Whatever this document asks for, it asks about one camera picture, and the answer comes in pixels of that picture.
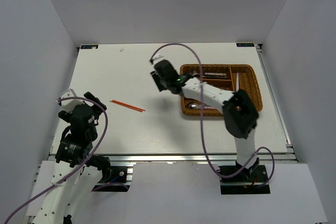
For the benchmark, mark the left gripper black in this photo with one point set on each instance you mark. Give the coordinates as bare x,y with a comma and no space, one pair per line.
95,99

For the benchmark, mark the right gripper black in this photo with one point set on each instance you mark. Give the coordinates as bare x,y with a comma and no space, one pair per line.
156,79

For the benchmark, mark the orange chopstick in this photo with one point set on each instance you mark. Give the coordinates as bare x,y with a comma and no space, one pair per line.
128,105

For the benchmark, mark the fork with black handle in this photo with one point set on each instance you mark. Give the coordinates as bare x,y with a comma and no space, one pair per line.
198,75

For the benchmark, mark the white chopstick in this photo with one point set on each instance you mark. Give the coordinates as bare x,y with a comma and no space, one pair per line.
237,81

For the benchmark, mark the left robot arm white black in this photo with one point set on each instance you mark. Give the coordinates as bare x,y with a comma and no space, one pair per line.
77,169

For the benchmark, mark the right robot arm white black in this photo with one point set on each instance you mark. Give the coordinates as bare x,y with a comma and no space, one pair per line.
239,113

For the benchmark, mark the woven wicker cutlery tray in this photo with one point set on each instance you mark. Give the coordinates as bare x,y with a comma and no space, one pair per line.
247,81

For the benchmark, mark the blue label left corner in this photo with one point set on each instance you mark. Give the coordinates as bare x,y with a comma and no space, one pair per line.
83,47

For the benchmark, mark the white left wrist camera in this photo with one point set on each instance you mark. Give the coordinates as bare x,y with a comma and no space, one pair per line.
67,101

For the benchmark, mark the aluminium rail front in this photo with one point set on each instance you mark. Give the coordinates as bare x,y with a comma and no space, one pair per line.
284,157

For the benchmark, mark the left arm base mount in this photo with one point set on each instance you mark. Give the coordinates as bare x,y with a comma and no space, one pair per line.
113,175

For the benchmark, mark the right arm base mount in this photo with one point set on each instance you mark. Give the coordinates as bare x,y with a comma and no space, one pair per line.
246,185

